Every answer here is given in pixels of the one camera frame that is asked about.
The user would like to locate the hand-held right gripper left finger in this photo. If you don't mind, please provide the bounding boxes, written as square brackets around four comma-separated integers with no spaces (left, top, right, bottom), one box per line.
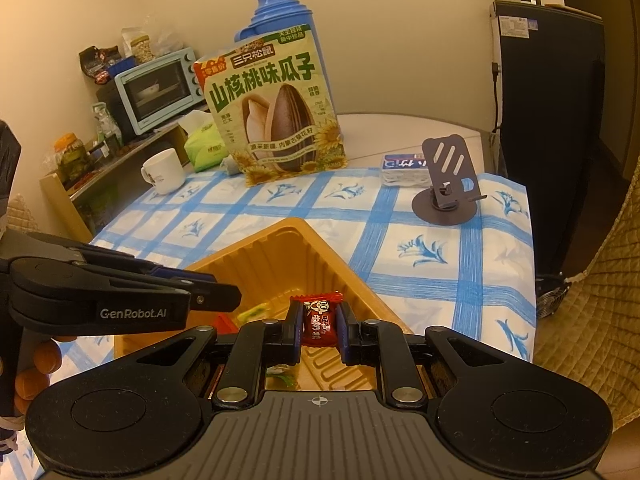
[131,304,306,404]

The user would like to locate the orange plastic tray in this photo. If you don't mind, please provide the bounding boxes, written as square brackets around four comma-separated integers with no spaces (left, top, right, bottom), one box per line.
[114,217,417,397]

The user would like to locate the white mug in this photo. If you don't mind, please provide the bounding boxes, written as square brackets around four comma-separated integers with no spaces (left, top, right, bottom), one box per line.
[140,148,187,196]

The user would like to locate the green tissue pack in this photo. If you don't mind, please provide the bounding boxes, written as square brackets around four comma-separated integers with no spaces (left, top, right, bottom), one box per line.
[177,109,232,174]

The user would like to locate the yellow candy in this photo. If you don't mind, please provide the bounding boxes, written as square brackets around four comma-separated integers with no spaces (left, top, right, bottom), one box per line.
[236,302,282,324]

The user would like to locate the dark snack bags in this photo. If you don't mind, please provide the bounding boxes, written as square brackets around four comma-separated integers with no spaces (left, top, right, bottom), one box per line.
[79,45,127,85]

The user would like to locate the light blue toaster oven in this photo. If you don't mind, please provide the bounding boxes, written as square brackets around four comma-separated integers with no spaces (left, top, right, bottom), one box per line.
[114,47,207,136]

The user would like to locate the blue checked tablecloth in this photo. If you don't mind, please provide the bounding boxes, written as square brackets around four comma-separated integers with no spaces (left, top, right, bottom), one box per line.
[0,164,540,463]

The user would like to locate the green candy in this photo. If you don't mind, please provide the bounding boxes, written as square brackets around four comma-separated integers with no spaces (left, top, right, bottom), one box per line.
[264,364,302,392]

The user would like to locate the black refrigerator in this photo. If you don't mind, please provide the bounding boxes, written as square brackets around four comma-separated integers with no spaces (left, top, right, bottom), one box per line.
[489,0,622,283]

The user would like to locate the quilted chair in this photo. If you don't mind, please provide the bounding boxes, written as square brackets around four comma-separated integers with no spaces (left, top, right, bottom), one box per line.
[531,160,640,433]

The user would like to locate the blue white tissue packet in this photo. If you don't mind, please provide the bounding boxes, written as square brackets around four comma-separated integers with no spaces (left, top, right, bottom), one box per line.
[381,154,432,187]

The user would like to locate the sunflower seed bag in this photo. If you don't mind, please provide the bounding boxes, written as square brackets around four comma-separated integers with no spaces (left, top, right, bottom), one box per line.
[194,24,349,189]

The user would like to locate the dark red candy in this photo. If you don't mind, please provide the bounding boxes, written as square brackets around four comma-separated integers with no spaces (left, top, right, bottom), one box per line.
[289,292,346,349]

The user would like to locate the grey phone stand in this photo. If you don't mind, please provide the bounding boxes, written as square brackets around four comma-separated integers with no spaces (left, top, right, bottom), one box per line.
[411,134,489,227]

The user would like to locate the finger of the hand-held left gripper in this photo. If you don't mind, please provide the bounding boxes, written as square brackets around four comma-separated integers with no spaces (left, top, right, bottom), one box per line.
[170,280,242,312]
[142,265,217,285]

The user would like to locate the blue thermos jug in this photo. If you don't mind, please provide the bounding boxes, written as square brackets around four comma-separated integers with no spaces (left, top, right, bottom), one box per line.
[234,0,332,113]

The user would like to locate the small floor fan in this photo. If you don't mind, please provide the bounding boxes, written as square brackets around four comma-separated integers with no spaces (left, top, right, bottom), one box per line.
[534,272,572,320]

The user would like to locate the pickle jar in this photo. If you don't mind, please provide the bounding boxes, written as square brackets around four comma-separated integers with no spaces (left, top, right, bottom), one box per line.
[53,132,94,182]

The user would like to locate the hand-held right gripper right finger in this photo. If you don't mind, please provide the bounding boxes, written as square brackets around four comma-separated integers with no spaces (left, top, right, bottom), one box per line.
[335,304,513,404]

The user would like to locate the person's left hand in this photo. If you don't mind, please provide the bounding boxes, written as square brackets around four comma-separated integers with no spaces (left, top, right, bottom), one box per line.
[14,336,64,404]

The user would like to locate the wooden shelf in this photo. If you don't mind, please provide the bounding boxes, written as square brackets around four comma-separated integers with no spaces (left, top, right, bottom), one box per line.
[39,119,213,243]

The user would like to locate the clear jar of nuts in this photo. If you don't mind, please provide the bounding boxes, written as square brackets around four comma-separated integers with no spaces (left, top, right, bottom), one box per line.
[119,27,152,64]

